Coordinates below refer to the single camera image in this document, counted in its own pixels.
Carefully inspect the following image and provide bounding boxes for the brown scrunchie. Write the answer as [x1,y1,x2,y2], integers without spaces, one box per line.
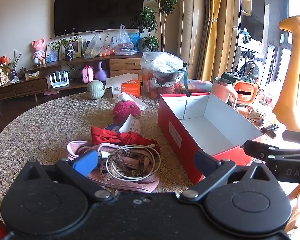
[113,150,147,177]

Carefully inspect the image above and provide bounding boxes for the orange giraffe toy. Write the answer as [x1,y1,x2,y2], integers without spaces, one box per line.
[272,15,300,133]

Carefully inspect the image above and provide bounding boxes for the purple vase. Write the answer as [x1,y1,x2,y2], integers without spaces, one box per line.
[95,61,107,82]

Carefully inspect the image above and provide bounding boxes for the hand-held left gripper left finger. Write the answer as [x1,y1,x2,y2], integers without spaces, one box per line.
[24,150,114,203]

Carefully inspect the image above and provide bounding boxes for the blue pack on cabinet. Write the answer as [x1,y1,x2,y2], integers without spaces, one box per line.
[127,32,141,53]

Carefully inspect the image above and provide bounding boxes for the patterned gift bag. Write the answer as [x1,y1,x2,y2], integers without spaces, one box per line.
[0,63,11,86]

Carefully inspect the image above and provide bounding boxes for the orange and green storage box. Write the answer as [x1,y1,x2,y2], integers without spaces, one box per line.
[220,71,260,106]

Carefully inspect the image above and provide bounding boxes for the white usb cable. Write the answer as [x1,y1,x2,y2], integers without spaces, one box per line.
[97,144,162,182]

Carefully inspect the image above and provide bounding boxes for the pink mug with steel rim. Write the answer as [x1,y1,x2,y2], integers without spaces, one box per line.
[211,77,238,109]

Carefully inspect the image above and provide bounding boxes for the pink towel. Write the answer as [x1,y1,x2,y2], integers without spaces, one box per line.
[66,140,161,193]

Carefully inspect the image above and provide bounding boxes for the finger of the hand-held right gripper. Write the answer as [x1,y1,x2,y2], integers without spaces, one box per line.
[282,130,300,147]
[242,139,300,160]

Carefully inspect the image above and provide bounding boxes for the white tissue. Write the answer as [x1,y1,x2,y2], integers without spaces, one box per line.
[114,92,148,111]

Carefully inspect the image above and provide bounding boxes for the orange tissue box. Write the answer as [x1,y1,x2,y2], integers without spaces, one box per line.
[105,73,141,98]

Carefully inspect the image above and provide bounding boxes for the twig plant in vase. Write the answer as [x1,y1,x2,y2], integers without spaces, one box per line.
[8,50,23,81]

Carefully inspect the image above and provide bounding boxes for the yellow curtain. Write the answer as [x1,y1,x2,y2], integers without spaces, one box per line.
[199,0,225,81]

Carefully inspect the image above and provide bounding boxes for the pile of oranges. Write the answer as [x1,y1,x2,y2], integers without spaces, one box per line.
[98,48,116,57]

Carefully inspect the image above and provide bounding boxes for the wooden photo frame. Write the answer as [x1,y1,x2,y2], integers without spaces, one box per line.
[58,38,83,60]

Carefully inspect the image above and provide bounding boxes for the clear plastic organizer box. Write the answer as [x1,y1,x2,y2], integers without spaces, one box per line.
[187,79,213,93]

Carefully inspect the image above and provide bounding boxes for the black remote control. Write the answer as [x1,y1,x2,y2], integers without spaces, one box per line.
[261,124,280,133]

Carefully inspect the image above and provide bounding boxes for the red cloth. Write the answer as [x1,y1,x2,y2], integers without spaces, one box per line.
[91,126,161,153]

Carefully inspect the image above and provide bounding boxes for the pink toy suitcase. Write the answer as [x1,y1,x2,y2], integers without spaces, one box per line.
[81,65,94,84]

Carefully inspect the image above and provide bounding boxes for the small picture card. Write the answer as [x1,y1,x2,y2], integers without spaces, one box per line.
[46,42,59,63]

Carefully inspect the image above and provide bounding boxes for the black television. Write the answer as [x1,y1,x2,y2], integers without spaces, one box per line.
[54,0,145,37]

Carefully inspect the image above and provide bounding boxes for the washing machine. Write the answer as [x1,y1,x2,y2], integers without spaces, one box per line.
[237,52,263,81]

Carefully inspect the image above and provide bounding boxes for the small cardboard box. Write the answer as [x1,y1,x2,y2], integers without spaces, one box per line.
[25,70,40,81]

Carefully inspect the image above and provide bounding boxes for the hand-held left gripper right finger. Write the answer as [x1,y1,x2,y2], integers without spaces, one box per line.
[179,149,275,202]

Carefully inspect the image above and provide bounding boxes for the blue packet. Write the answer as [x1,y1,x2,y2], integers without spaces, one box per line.
[104,123,122,133]

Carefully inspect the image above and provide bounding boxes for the wooden tv cabinet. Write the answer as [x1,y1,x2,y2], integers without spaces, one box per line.
[0,52,144,108]

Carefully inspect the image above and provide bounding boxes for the plastic bag with tray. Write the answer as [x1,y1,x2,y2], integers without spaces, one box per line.
[113,24,137,56]

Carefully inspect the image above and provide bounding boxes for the pink dragon fruit plush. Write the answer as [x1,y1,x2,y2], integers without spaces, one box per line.
[112,100,142,123]

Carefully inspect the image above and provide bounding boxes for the white router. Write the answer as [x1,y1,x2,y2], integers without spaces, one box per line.
[49,71,70,88]

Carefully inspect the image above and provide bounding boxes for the beige standing air conditioner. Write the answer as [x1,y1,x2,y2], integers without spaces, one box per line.
[177,0,206,78]

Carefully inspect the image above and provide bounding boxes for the red shoe box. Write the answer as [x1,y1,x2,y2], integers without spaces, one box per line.
[157,92,264,185]

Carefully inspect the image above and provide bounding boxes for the plastic bag of green fruit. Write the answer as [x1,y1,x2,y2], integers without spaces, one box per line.
[83,33,104,59]

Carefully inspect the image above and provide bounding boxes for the green lidded ceramic bowl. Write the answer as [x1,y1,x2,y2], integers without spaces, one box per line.
[86,80,106,99]

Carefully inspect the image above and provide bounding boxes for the pink teddy bear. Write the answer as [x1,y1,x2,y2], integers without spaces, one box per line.
[31,38,46,61]

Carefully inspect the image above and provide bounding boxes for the clear plastic bag of fruit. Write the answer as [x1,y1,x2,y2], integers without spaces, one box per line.
[140,52,188,98]

